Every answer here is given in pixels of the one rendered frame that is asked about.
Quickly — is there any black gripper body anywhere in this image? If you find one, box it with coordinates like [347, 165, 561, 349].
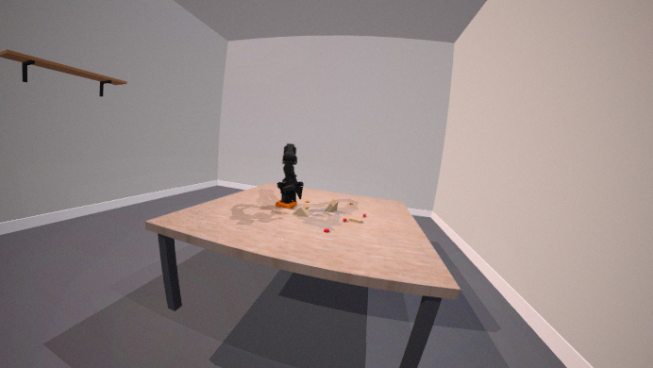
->
[282, 174, 304, 192]

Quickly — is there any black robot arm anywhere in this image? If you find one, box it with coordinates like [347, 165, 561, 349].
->
[277, 144, 297, 204]

